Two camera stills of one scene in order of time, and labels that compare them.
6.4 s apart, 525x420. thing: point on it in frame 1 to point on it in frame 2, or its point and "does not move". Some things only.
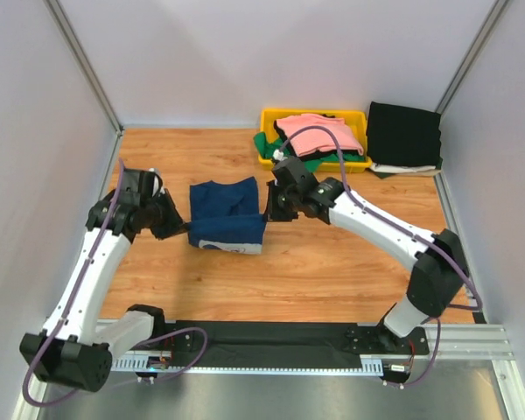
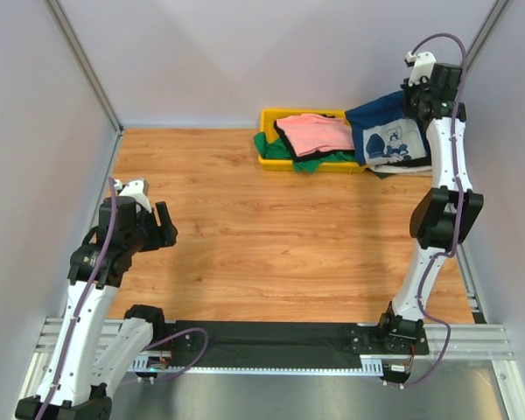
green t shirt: (266, 145) does not move
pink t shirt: (316, 138) does not move
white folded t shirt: (385, 168) does not move
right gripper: (272, 213) to (411, 84)
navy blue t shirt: (227, 217) to (383, 133)
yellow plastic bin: (356, 119) does not move
